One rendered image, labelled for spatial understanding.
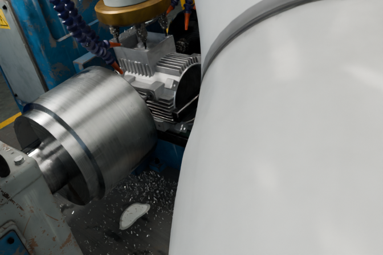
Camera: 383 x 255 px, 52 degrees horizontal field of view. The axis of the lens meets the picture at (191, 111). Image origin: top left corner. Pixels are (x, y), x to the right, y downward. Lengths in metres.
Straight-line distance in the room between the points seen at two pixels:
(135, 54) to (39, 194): 0.43
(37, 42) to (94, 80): 0.26
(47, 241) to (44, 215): 0.05
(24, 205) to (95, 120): 0.20
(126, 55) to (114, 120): 0.26
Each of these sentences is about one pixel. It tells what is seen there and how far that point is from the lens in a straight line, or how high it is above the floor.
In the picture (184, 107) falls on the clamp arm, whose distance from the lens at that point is 0.92.
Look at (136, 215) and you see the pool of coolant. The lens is 1.02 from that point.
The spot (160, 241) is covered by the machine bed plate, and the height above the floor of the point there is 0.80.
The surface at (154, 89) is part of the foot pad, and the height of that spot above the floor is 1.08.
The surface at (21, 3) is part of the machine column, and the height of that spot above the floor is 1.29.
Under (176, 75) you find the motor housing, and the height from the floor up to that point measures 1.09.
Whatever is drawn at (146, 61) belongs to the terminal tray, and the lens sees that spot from 0.97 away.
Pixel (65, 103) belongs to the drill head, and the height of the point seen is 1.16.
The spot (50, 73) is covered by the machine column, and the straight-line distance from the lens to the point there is 1.09.
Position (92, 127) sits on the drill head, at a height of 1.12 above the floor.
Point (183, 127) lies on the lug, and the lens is 0.98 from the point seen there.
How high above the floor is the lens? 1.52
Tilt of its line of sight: 33 degrees down
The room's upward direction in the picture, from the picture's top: 12 degrees counter-clockwise
